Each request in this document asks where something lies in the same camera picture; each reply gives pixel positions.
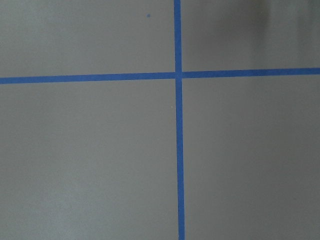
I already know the blue tape line lengthwise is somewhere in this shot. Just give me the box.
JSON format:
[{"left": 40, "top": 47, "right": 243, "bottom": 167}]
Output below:
[{"left": 173, "top": 0, "right": 185, "bottom": 240}]

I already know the blue tape line crosswise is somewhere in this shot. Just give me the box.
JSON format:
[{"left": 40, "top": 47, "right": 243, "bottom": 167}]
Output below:
[{"left": 0, "top": 67, "right": 320, "bottom": 85}]

